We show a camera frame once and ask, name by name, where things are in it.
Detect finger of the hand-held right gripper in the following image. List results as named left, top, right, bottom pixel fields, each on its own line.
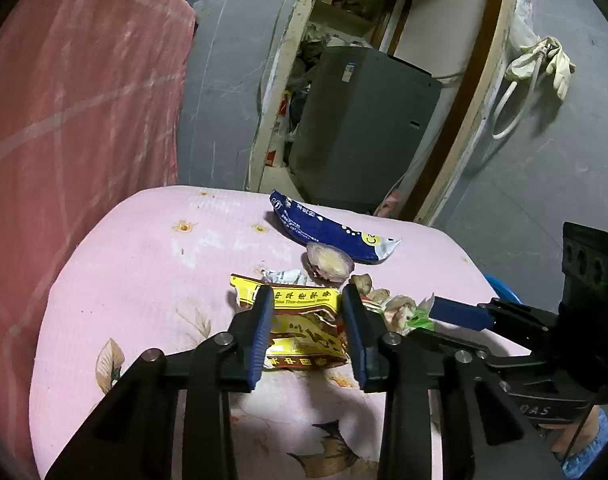
left=428, top=295, right=555, bottom=333
left=404, top=328, right=531, bottom=362

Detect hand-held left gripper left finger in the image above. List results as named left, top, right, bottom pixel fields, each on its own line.
left=46, top=284, right=275, bottom=480

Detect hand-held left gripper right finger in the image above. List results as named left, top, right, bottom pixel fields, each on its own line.
left=340, top=283, right=565, bottom=480

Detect green plastic wrapper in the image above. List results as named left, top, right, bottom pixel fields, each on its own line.
left=408, top=294, right=435, bottom=333

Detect yellow snack wrapper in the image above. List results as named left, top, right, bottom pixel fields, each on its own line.
left=229, top=273, right=351, bottom=372

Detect blue plastic bin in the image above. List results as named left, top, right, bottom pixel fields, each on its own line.
left=484, top=273, right=524, bottom=306

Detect wrapper scraps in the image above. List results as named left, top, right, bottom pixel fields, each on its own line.
left=369, top=287, right=419, bottom=335

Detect blue snack packet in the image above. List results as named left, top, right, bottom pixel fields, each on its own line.
left=269, top=190, right=403, bottom=266

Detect crumpled white paper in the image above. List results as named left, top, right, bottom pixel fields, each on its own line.
left=261, top=268, right=309, bottom=287

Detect pink floral cloth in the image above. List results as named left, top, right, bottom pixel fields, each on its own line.
left=28, top=185, right=535, bottom=480

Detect pink patterned fabric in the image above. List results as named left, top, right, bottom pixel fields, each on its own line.
left=375, top=190, right=403, bottom=219

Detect grey appliance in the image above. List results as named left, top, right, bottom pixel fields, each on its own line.
left=288, top=46, right=443, bottom=214

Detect red yellow bottle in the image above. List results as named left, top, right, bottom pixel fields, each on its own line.
left=279, top=89, right=295, bottom=136

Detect white hanging gloves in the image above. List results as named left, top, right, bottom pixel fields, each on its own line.
left=504, top=36, right=577, bottom=102

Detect red checked cloth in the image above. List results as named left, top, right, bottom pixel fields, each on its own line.
left=0, top=0, right=197, bottom=463

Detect pile of household clutter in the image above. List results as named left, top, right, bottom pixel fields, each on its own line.
left=293, top=24, right=362, bottom=92

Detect white hose loop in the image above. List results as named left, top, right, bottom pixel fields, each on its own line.
left=491, top=55, right=541, bottom=141

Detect wooden door frame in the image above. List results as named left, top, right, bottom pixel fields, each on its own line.
left=246, top=0, right=523, bottom=226

